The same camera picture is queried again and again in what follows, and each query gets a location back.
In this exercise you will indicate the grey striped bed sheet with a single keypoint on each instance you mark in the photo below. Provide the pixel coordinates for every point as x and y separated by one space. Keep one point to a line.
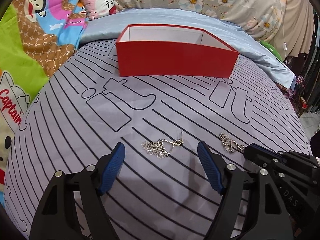
162 191

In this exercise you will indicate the colourful monkey cartoon blanket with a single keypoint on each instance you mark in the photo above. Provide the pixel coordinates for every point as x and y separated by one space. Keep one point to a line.
37 37

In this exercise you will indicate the silver filigree earring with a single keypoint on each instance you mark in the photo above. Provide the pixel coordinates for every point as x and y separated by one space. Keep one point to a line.
229 144
162 148

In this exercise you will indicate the red cardboard box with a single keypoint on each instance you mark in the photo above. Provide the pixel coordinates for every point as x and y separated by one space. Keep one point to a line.
155 50

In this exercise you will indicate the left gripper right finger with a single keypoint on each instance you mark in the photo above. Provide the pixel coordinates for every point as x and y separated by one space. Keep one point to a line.
266 216

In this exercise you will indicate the green plastic object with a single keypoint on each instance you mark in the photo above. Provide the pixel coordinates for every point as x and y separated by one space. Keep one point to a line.
271 49

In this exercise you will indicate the pink cartoon cushion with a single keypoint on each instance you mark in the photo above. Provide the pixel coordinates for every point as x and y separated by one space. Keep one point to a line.
99 8

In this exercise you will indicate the light blue pillow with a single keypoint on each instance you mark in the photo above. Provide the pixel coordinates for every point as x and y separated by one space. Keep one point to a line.
111 27

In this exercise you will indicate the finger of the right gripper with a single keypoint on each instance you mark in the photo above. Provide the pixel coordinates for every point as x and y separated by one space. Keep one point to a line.
260 152

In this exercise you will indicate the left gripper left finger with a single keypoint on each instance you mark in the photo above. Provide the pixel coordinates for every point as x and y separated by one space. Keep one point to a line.
56 216

